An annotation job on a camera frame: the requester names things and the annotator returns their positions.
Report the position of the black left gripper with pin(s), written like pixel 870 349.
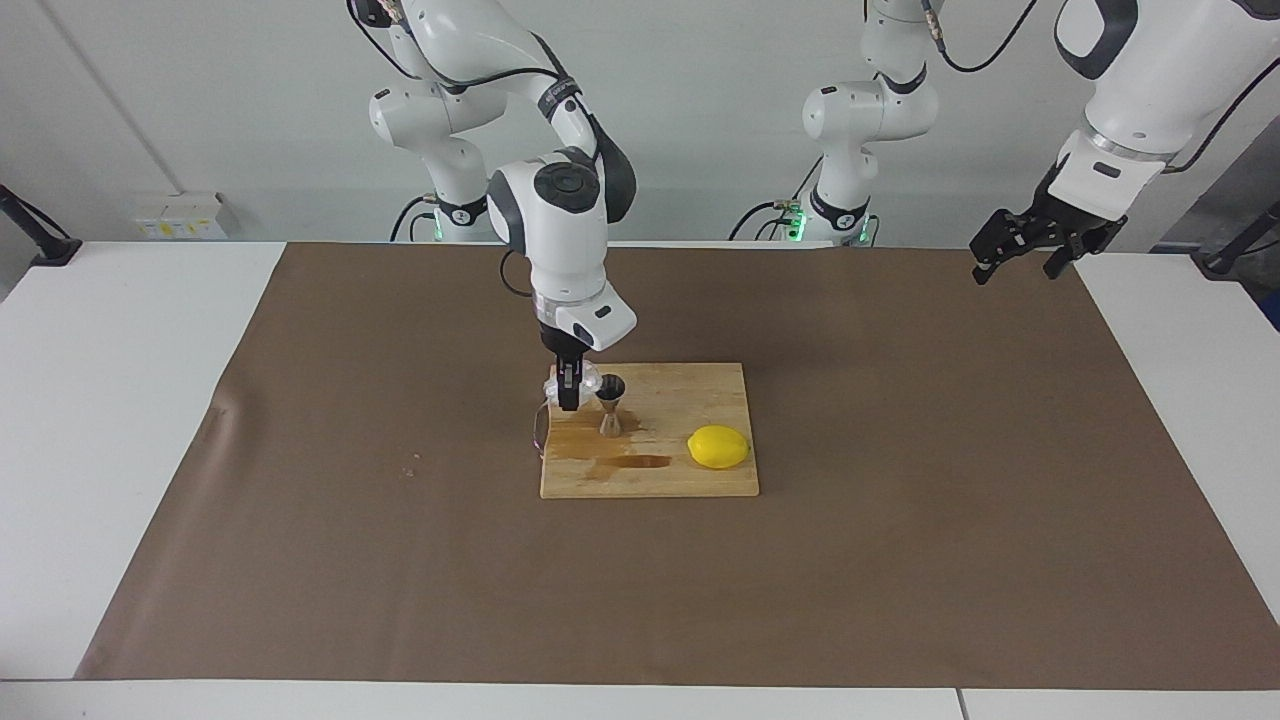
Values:
pixel 1075 218

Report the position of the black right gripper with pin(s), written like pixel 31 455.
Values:
pixel 565 350

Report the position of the clear textured glass cup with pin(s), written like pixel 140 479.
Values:
pixel 592 381

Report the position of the steel double jigger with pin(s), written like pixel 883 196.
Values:
pixel 611 425

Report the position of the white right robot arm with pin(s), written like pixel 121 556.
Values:
pixel 560 230

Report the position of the wooden cutting board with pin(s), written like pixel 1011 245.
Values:
pixel 700 400

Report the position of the yellow lemon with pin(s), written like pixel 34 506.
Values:
pixel 718 447

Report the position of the black clamp stand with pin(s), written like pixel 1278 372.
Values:
pixel 55 250
pixel 1225 262

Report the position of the dark grey partition panel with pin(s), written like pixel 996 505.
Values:
pixel 1240 190

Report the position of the brown paper table mat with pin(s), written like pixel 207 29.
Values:
pixel 400 580

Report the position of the white wall socket box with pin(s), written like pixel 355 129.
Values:
pixel 180 215

